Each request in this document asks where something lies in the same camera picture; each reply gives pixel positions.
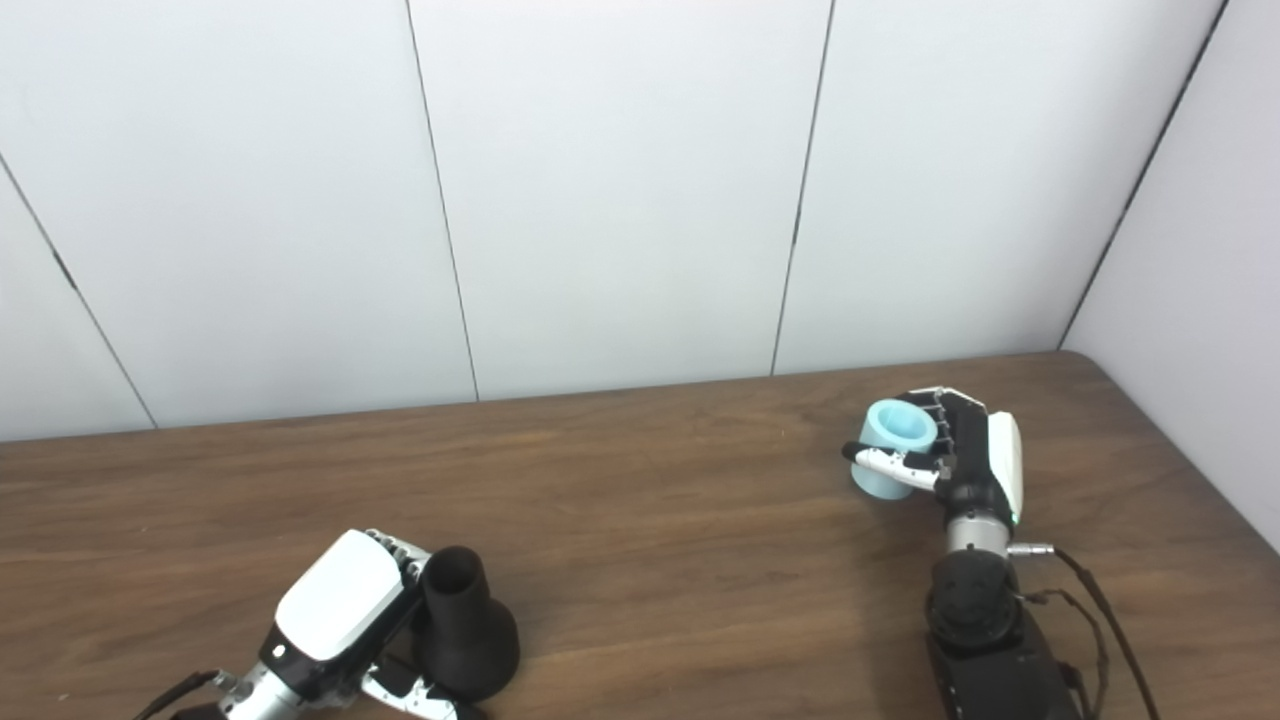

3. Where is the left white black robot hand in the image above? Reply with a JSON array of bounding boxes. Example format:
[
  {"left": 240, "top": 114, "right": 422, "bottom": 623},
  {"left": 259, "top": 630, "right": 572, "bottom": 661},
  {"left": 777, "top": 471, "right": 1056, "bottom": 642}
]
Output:
[{"left": 258, "top": 528, "right": 491, "bottom": 720}]

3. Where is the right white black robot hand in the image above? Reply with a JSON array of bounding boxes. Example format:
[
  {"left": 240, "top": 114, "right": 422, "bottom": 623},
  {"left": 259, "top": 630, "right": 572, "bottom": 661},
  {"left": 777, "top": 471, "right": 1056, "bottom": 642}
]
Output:
[{"left": 843, "top": 387, "right": 1026, "bottom": 528}]

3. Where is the light-blue hose piece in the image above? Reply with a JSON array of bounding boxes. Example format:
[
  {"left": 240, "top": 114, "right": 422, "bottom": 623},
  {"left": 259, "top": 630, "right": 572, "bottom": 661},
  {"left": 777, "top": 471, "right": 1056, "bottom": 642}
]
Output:
[{"left": 851, "top": 399, "right": 940, "bottom": 501}]

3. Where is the black flared nozzle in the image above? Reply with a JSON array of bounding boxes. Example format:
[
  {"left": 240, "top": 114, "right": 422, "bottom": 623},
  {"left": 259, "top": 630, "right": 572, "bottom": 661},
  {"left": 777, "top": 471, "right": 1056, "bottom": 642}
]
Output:
[{"left": 411, "top": 546, "right": 521, "bottom": 703}]

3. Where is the right wrist thick black cable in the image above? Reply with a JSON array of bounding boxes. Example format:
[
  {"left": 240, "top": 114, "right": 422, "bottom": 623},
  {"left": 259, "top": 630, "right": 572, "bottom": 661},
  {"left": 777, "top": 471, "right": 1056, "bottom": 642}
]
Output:
[{"left": 1006, "top": 542, "right": 1162, "bottom": 720}]

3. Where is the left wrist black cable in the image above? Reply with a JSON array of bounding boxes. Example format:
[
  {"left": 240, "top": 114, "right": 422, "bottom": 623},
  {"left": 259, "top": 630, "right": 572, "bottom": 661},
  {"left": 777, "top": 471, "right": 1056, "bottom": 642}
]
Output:
[{"left": 130, "top": 669, "right": 239, "bottom": 720}]

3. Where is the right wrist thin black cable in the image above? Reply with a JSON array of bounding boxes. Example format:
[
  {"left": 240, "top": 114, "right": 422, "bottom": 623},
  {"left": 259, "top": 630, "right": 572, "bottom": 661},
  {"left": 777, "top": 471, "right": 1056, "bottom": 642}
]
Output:
[{"left": 1020, "top": 588, "right": 1113, "bottom": 720}]

